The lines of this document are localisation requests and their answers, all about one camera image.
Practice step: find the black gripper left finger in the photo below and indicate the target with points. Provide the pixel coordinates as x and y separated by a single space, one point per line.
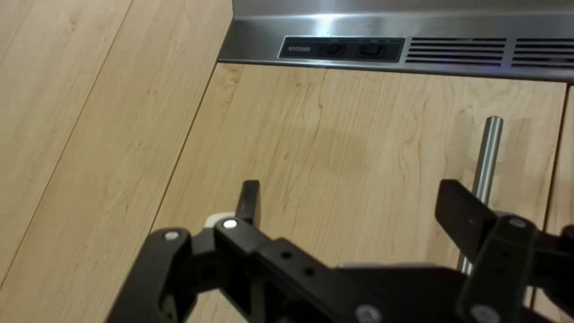
180 263

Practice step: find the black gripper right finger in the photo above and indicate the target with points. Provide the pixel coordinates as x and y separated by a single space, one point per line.
503 263

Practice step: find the short light wooden cabinet door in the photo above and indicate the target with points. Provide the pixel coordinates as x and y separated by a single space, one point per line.
567 155
329 150

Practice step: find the stainless steel range hood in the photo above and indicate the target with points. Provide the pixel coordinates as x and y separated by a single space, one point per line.
418 24

